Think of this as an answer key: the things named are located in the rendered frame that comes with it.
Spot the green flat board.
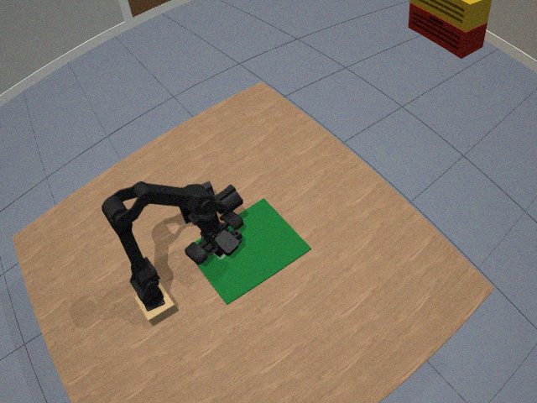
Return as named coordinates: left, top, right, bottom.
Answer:
left=197, top=199, right=311, bottom=305

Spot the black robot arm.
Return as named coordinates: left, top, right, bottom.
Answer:
left=102, top=181, right=243, bottom=311

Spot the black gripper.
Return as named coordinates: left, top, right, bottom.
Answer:
left=185, top=212, right=243, bottom=265

